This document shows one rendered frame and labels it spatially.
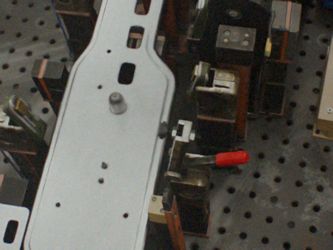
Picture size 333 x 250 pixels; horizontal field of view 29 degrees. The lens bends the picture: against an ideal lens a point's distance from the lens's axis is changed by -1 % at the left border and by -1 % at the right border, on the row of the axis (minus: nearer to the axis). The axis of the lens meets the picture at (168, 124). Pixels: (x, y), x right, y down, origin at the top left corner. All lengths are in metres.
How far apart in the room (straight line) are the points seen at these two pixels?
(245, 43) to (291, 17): 0.13
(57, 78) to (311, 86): 0.64
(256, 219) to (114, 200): 0.41
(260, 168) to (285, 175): 0.06
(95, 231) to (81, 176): 0.11
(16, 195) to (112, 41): 0.37
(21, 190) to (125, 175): 0.21
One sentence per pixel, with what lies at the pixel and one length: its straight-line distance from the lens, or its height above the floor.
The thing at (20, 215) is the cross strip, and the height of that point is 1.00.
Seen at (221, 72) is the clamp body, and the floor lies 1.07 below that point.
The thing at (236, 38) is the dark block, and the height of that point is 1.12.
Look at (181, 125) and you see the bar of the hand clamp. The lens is 1.00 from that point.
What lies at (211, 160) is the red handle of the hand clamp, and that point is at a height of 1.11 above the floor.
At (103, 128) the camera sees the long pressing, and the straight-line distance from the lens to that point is 1.25.
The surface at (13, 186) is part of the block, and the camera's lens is 1.27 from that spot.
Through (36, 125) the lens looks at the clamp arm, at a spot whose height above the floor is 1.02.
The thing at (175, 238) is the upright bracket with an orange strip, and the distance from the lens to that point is 1.16.
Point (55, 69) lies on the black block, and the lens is 1.34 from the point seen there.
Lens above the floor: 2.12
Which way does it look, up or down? 65 degrees down
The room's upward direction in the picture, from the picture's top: 10 degrees counter-clockwise
